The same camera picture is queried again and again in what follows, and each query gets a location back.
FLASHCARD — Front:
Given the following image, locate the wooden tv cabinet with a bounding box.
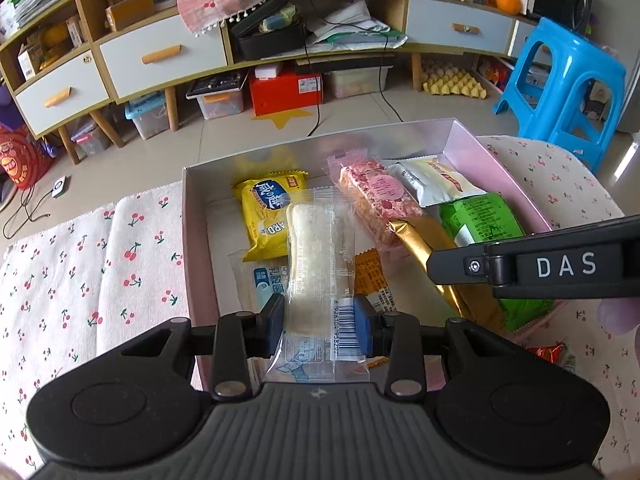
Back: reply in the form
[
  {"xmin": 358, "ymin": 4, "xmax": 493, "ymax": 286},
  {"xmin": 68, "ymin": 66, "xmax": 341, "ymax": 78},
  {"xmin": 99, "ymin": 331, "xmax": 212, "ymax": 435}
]
[{"xmin": 1, "ymin": 0, "xmax": 534, "ymax": 139}]

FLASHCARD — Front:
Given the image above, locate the clear bin with keyboard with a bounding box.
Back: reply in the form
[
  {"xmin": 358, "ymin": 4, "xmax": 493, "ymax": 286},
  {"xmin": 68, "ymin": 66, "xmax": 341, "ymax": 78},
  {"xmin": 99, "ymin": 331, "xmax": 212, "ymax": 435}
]
[{"xmin": 186, "ymin": 70, "xmax": 247, "ymax": 120}]

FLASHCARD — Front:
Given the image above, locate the red lantern bag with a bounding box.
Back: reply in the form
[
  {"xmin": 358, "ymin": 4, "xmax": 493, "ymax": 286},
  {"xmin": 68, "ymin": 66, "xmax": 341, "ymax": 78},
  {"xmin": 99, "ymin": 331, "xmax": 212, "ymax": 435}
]
[{"xmin": 0, "ymin": 125, "xmax": 53, "ymax": 190}]

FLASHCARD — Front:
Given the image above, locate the gold snack pack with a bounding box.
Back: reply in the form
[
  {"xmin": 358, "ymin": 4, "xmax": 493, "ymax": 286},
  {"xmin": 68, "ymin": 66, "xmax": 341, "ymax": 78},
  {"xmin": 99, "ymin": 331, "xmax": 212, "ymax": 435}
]
[{"xmin": 388, "ymin": 216, "xmax": 506, "ymax": 335}]

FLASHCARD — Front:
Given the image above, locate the clear storage bin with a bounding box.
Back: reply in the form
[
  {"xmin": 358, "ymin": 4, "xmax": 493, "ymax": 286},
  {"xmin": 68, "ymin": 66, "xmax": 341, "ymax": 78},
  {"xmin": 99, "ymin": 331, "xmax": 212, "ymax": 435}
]
[{"xmin": 326, "ymin": 66, "xmax": 390, "ymax": 99}]

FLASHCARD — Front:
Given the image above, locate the black storage case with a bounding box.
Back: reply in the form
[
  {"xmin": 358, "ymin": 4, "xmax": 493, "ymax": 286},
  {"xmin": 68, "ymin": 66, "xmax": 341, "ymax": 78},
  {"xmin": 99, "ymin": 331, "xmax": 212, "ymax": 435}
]
[{"xmin": 229, "ymin": 0, "xmax": 307, "ymax": 61}]

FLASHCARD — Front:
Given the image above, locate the orange white snack pack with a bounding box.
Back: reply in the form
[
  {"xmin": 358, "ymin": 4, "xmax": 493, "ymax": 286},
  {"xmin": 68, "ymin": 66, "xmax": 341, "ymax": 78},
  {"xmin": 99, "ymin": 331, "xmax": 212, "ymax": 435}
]
[{"xmin": 354, "ymin": 248, "xmax": 396, "ymax": 372}]

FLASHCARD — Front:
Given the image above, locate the cream white snack pack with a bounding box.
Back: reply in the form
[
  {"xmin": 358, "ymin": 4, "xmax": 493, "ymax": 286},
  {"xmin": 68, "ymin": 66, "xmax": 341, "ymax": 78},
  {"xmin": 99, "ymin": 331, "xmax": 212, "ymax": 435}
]
[{"xmin": 387, "ymin": 156, "xmax": 485, "ymax": 208}]

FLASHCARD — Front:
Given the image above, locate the white rice cake pack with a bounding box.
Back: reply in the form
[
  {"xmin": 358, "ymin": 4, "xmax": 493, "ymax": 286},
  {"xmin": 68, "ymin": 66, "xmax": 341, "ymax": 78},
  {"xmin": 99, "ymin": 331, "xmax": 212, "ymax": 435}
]
[{"xmin": 265, "ymin": 188, "xmax": 370, "ymax": 384}]

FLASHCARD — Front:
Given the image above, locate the red shoe box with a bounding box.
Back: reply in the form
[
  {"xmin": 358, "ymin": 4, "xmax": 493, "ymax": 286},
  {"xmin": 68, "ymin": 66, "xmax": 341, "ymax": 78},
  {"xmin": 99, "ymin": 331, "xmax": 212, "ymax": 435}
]
[{"xmin": 250, "ymin": 70, "xmax": 323, "ymax": 116}]

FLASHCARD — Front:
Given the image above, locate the yellow egg tray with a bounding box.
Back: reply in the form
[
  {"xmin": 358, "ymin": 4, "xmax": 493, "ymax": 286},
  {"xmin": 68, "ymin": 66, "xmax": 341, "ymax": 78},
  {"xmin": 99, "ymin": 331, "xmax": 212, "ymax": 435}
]
[{"xmin": 421, "ymin": 58, "xmax": 488, "ymax": 100}]

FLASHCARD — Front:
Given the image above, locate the yellow snack pack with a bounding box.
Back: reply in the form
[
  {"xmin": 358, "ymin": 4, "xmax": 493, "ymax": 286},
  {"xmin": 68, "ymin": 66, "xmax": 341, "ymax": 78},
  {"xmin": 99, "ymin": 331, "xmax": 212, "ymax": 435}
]
[{"xmin": 232, "ymin": 170, "xmax": 308, "ymax": 262}]

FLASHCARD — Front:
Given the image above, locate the blue white milk candy pack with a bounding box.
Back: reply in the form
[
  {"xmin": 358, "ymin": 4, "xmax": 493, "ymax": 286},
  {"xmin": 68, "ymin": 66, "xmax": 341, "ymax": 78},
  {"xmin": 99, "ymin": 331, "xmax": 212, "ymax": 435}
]
[{"xmin": 229, "ymin": 250, "xmax": 288, "ymax": 313}]

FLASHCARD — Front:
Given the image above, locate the cherry print tablecloth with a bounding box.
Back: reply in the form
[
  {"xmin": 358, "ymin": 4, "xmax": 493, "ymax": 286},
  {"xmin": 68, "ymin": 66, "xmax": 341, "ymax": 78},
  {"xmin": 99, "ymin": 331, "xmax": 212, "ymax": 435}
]
[{"xmin": 0, "ymin": 134, "xmax": 640, "ymax": 478}]

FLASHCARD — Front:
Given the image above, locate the black cable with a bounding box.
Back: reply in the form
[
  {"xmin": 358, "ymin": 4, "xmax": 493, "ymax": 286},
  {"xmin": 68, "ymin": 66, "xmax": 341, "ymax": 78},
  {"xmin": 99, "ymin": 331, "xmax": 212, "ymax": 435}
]
[{"xmin": 276, "ymin": 0, "xmax": 407, "ymax": 139}]

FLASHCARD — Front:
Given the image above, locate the pink nougat bar pack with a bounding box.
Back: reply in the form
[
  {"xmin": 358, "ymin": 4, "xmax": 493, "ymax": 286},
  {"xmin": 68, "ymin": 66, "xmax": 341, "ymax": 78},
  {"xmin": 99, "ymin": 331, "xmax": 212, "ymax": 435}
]
[{"xmin": 326, "ymin": 148, "xmax": 422, "ymax": 252}]

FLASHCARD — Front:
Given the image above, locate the blue plastic stool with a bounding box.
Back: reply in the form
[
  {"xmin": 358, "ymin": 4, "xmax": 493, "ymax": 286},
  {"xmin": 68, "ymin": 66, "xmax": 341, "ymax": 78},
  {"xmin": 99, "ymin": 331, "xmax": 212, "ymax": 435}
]
[{"xmin": 494, "ymin": 18, "xmax": 626, "ymax": 172}]

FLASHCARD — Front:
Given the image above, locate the pink cardboard box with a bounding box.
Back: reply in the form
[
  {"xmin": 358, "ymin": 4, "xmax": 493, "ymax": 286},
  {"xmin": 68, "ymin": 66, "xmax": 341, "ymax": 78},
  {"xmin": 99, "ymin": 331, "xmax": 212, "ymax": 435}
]
[{"xmin": 180, "ymin": 117, "xmax": 569, "ymax": 391}]

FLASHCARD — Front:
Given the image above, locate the blue lid storage bin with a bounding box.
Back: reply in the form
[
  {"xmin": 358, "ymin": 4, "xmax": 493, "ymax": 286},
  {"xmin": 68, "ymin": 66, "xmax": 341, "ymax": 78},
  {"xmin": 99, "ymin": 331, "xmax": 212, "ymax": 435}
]
[{"xmin": 125, "ymin": 91, "xmax": 169, "ymax": 140}]

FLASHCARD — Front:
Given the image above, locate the green snack pack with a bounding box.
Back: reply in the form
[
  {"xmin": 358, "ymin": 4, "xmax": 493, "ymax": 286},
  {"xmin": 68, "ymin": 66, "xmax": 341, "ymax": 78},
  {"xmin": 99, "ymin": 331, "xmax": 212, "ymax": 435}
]
[{"xmin": 439, "ymin": 193, "xmax": 554, "ymax": 332}]

